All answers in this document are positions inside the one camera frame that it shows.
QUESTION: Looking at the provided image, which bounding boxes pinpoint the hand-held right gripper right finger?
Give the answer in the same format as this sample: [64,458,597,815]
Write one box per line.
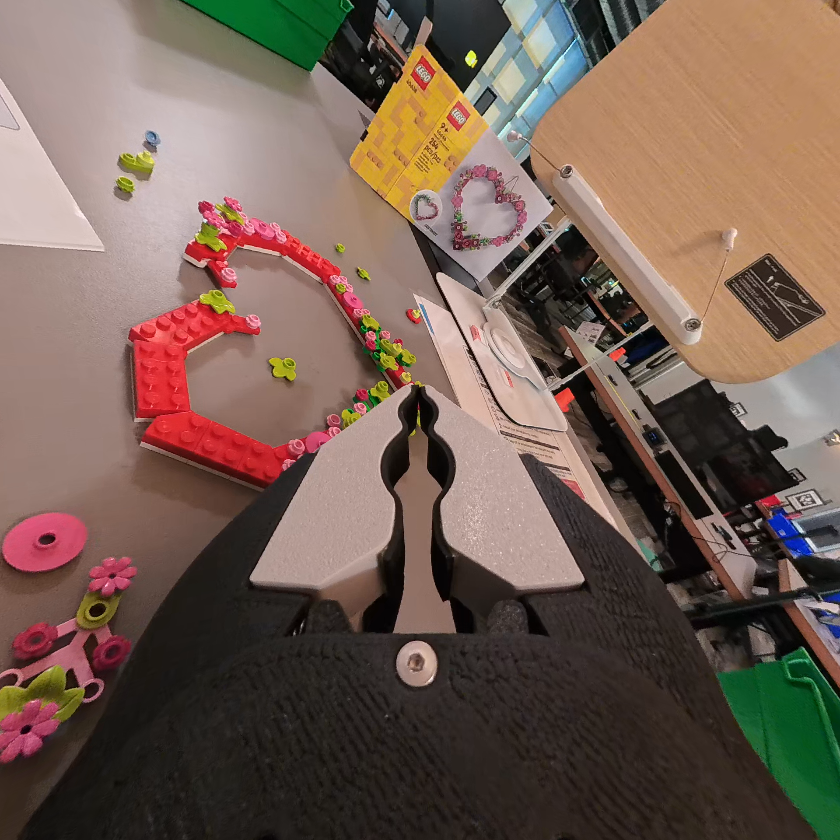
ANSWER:
[420,386,586,601]

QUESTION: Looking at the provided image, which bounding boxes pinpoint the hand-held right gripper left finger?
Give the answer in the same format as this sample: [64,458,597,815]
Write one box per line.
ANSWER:
[248,384,423,603]

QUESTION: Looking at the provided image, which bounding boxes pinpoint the plain red lego wreath segment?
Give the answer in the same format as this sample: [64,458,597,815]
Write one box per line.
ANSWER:
[128,290,262,421]

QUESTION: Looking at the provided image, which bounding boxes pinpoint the magenta round lego disc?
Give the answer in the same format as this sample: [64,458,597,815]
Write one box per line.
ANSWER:
[2,513,88,573]

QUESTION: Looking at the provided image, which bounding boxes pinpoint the flowered red lego wreath section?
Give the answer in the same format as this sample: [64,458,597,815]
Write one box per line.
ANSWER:
[140,196,421,490]

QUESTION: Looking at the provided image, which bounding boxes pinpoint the pink lego flower stem cluster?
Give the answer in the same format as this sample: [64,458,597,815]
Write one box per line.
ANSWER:
[0,556,139,765]

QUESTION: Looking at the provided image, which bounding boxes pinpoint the lego set box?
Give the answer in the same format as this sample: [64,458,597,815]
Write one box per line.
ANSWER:
[349,45,554,282]

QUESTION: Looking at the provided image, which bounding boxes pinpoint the lego instruction booklet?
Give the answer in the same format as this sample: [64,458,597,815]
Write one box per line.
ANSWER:
[0,79,106,252]

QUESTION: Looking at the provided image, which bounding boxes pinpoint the clear plastic bag with label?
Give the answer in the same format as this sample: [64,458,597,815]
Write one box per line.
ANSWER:
[412,293,608,506]

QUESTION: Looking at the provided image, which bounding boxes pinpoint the green plastic bin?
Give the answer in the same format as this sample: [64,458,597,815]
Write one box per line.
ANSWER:
[717,646,840,840]
[178,0,355,72]

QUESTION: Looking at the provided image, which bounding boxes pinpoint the wooden board stand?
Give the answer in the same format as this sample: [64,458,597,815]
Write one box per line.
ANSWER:
[436,0,840,434]

